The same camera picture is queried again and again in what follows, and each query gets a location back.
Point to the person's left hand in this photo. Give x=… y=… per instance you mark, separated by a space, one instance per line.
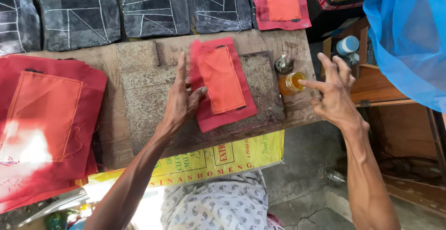
x=177 y=104

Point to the person's right hand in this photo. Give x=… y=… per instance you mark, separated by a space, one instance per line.
x=336 y=101

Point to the red fabric piece orange patch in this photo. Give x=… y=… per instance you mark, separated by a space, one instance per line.
x=280 y=0
x=221 y=83

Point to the worn metal work plate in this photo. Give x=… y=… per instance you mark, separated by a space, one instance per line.
x=146 y=97

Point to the glass jar of yellow glue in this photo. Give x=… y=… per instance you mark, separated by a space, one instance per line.
x=291 y=83

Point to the white container blue lid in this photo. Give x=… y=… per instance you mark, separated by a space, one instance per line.
x=347 y=45

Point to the metal jar lid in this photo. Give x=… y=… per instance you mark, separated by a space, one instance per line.
x=284 y=64

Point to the wooden cabinet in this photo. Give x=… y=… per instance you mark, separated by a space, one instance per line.
x=400 y=132

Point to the yellow printed sack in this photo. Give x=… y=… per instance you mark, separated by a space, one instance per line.
x=226 y=160

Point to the black box red tape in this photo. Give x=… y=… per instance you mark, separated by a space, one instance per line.
x=325 y=17

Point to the blue plastic bag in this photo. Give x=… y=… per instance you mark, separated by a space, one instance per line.
x=407 y=35

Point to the black fabric piece white stitching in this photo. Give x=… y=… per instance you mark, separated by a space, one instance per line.
x=219 y=3
x=80 y=14
x=17 y=14
x=155 y=7

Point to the person's patterned white shorts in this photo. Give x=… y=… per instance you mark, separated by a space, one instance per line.
x=216 y=205

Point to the stack of red fabric sheets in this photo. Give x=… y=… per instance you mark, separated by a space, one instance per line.
x=45 y=118

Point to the clear plastic bag of items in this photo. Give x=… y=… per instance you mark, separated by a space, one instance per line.
x=62 y=216

